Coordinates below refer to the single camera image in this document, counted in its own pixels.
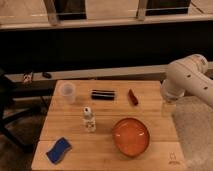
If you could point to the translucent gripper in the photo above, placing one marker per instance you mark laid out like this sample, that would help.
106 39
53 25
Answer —
168 108

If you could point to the small white bottle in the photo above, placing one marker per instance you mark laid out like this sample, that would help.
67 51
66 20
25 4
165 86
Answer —
89 120

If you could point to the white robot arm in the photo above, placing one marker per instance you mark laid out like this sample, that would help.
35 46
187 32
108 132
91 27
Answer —
186 75

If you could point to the red marker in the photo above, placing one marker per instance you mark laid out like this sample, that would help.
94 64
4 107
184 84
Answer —
133 98

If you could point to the orange bowl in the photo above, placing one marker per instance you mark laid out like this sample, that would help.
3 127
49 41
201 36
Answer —
131 137

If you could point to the black rectangular block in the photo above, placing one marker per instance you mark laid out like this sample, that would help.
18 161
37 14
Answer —
103 95

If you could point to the clear plastic cup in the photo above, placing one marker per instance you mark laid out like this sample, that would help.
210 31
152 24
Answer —
68 92

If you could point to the blue sponge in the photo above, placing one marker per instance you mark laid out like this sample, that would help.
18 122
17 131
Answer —
58 150

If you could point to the small black object on ledge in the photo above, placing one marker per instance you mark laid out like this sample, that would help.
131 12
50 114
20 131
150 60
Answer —
46 75

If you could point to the red white object on ledge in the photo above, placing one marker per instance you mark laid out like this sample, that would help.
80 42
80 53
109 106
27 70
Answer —
28 77

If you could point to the black office chair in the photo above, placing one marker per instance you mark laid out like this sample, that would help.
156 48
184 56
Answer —
7 103

